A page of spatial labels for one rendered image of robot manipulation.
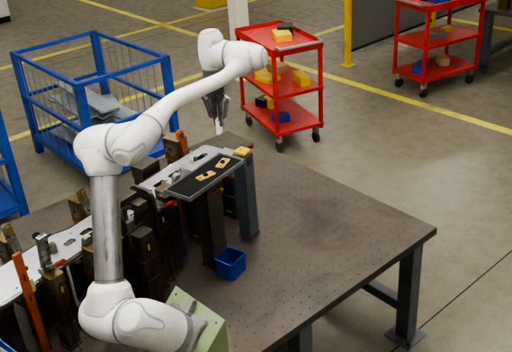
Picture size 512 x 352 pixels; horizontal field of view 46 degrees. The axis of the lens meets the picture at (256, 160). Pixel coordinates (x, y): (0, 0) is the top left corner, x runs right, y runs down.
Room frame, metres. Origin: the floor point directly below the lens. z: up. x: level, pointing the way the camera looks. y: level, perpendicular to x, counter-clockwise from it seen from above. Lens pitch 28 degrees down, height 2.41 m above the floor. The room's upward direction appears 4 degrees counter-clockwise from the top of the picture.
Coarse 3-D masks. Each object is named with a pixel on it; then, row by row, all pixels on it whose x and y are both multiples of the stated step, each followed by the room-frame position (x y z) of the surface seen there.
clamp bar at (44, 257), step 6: (36, 234) 1.78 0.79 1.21; (42, 234) 1.78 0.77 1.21; (36, 240) 1.75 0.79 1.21; (42, 240) 1.75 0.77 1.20; (42, 246) 1.75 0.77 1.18; (48, 246) 1.77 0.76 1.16; (42, 252) 1.75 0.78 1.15; (48, 252) 1.77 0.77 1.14; (42, 258) 1.75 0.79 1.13; (48, 258) 1.77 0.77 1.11; (42, 264) 1.76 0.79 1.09; (48, 264) 1.79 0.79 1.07
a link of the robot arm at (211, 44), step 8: (200, 32) 2.31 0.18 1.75; (208, 32) 2.28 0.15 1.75; (216, 32) 2.29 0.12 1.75; (200, 40) 2.28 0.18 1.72; (208, 40) 2.26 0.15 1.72; (216, 40) 2.27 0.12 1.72; (224, 40) 2.29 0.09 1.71; (200, 48) 2.28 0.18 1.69; (208, 48) 2.26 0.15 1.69; (216, 48) 2.25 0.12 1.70; (200, 56) 2.28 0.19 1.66; (208, 56) 2.26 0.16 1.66; (216, 56) 2.24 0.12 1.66; (208, 64) 2.26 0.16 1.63; (216, 64) 2.25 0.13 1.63; (224, 64) 2.24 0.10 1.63
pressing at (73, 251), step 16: (208, 144) 2.83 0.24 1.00; (192, 160) 2.66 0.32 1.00; (160, 176) 2.52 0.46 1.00; (80, 224) 2.15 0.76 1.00; (48, 240) 2.05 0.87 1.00; (64, 240) 2.04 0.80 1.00; (80, 240) 2.03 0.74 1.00; (32, 256) 1.94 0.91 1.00; (64, 256) 1.93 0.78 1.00; (80, 256) 1.93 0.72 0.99; (0, 272) 1.85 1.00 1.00; (16, 272) 1.85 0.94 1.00; (32, 272) 1.84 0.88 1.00; (0, 288) 1.76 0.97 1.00; (0, 304) 1.67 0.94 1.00
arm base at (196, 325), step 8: (176, 304) 1.69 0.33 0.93; (192, 304) 1.64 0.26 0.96; (184, 312) 1.62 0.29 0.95; (192, 312) 1.63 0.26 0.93; (192, 320) 1.60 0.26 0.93; (200, 320) 1.59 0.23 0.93; (192, 328) 1.56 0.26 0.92; (200, 328) 1.57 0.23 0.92; (192, 336) 1.55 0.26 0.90; (184, 344) 1.52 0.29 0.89; (192, 344) 1.53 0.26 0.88
